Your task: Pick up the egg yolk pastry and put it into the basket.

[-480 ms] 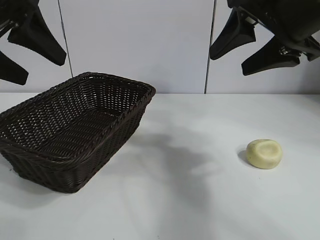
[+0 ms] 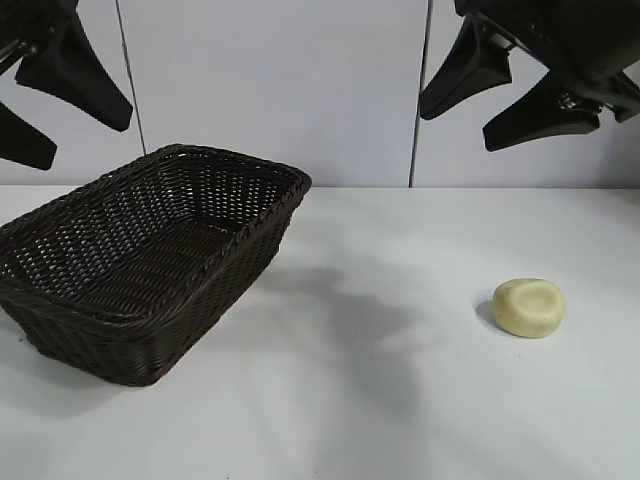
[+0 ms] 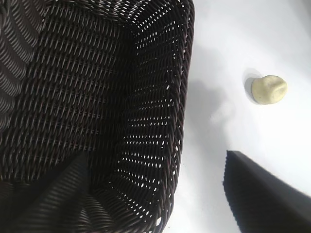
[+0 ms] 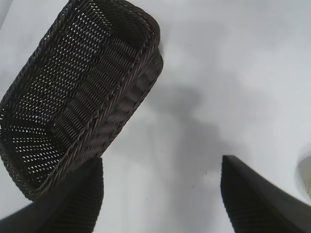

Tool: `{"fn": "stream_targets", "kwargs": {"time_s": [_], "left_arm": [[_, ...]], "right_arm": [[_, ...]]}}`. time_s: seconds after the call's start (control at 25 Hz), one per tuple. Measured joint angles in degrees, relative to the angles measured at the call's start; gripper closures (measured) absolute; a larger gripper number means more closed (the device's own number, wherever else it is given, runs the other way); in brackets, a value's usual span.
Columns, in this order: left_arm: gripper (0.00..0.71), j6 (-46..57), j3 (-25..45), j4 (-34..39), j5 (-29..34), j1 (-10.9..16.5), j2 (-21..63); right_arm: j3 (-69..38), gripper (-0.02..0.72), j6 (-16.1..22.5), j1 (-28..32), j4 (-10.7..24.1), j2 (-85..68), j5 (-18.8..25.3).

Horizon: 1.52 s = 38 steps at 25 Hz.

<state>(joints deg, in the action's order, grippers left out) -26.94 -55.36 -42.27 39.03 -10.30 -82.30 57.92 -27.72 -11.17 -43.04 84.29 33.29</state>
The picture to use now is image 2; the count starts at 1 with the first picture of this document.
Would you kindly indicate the pale yellow egg yolk pastry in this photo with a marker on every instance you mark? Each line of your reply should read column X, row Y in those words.
column 527, row 307

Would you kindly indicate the dark brown woven basket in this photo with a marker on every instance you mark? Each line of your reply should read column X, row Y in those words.
column 100, row 325

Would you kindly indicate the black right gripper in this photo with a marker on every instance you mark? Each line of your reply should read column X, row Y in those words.
column 575, row 35

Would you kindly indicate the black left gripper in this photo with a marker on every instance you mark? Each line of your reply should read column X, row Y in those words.
column 25, row 20

